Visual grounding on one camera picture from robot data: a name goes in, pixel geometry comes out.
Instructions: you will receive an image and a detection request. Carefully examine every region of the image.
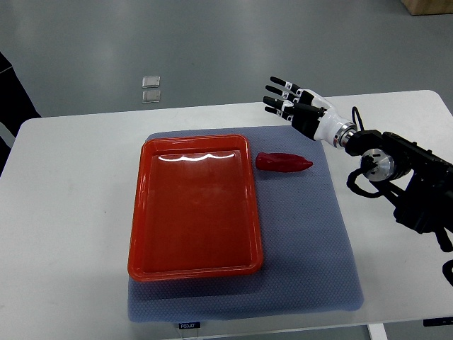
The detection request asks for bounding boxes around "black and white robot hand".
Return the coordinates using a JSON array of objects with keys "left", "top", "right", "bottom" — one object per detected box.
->
[{"left": 263, "top": 76, "right": 358, "bottom": 149}]

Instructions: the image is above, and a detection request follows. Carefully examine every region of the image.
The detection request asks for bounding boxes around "red pepper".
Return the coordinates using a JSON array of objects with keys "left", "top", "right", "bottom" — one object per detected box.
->
[{"left": 255, "top": 152, "right": 313, "bottom": 173}]

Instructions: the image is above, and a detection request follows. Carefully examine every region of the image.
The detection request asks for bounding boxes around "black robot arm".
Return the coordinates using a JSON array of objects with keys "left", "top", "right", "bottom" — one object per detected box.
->
[{"left": 344, "top": 107, "right": 452, "bottom": 253}]

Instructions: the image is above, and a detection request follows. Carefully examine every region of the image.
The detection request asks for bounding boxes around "red plastic tray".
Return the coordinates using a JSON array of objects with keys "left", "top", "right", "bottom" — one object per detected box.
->
[{"left": 127, "top": 135, "right": 263, "bottom": 283}]

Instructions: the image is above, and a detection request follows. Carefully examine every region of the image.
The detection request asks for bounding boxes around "cardboard box corner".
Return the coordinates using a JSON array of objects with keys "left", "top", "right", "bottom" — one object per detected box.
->
[{"left": 401, "top": 0, "right": 453, "bottom": 16}]

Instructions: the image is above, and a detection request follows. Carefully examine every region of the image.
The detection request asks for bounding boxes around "blue-grey textured mat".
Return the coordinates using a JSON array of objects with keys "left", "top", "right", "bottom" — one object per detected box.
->
[{"left": 128, "top": 125, "right": 364, "bottom": 323}]

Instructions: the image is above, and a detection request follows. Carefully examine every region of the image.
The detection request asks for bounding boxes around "upper silver floor plate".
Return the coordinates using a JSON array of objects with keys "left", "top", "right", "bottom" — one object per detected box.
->
[{"left": 142, "top": 76, "right": 161, "bottom": 89}]

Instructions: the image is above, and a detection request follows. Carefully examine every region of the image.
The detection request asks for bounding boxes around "silver floor plate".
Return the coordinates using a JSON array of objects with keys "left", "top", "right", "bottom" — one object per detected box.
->
[
  {"left": 142, "top": 89, "right": 161, "bottom": 103},
  {"left": 142, "top": 76, "right": 161, "bottom": 89}
]

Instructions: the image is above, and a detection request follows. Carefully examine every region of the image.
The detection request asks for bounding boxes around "lower silver floor plate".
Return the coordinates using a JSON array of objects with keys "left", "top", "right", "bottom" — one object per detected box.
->
[{"left": 142, "top": 89, "right": 161, "bottom": 103}]

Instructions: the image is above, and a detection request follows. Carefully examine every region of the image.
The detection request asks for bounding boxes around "black table control panel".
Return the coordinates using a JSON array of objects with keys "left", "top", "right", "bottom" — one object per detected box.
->
[{"left": 178, "top": 322, "right": 201, "bottom": 330}]

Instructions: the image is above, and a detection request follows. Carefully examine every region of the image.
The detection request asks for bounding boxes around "black label under table edge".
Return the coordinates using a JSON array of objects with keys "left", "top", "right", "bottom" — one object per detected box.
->
[{"left": 423, "top": 317, "right": 453, "bottom": 327}]

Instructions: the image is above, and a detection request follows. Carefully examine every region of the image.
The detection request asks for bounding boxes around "black object at left edge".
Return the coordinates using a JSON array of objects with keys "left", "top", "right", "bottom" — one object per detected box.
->
[{"left": 0, "top": 51, "right": 42, "bottom": 176}]

